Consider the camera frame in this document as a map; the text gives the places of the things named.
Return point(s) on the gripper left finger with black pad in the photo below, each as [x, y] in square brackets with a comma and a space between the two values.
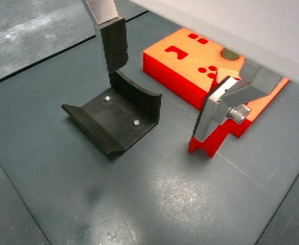
[111, 31]

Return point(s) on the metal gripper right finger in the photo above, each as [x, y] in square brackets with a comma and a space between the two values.
[226, 101]

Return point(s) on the red peg board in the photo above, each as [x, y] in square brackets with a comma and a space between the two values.
[188, 64]

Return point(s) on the black curved holder stand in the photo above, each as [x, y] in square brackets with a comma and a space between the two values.
[119, 116]

